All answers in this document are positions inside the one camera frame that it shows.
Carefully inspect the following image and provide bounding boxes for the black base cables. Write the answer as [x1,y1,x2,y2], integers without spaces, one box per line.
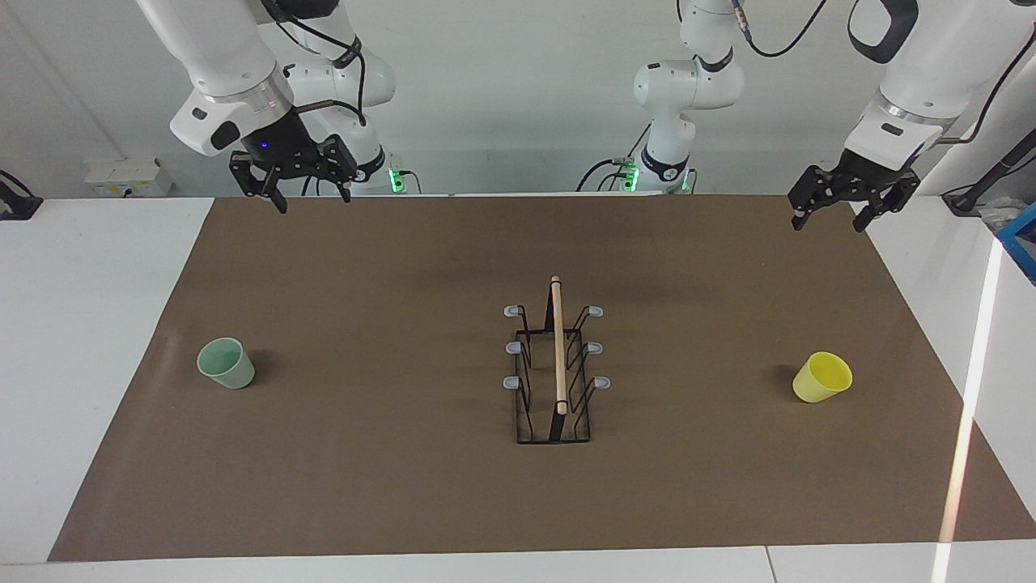
[576,121,652,193]

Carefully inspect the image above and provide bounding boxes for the yellow cup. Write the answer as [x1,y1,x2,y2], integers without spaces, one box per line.
[792,351,854,404]

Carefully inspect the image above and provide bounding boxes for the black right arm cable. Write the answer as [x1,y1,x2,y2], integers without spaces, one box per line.
[259,0,369,129]

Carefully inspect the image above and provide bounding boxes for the white power socket box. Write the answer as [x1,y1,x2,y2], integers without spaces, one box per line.
[85,158,175,198]

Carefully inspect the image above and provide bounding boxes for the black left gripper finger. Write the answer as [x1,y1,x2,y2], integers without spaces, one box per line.
[854,172,921,233]
[789,164,843,232]

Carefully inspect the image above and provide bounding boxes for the blue box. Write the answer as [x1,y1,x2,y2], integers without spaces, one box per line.
[996,202,1036,284]

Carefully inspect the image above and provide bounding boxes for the brown table mat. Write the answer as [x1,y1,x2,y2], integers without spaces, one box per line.
[47,194,1036,563]

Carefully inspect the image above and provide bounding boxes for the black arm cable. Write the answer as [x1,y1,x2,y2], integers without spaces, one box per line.
[259,0,369,129]
[731,0,1036,148]

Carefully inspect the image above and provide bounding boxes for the black wire cup rack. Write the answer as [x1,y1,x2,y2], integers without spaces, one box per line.
[503,275,612,445]

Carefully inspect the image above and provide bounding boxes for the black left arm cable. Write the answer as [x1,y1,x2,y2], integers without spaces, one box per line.
[731,0,1036,148]

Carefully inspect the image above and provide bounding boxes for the pale green cup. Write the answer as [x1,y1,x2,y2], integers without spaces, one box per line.
[197,338,256,390]

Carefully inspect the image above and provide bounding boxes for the black clamp mount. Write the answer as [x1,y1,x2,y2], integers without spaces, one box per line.
[0,168,44,221]

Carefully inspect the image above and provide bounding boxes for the white slanted pole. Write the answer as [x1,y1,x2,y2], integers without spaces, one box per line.
[923,53,1036,195]

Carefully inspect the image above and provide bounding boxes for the crumpled clear plastic wrap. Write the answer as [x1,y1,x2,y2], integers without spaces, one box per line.
[979,197,1024,232]

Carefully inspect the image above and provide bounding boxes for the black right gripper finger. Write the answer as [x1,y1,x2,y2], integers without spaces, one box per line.
[229,151,290,215]
[321,134,359,203]

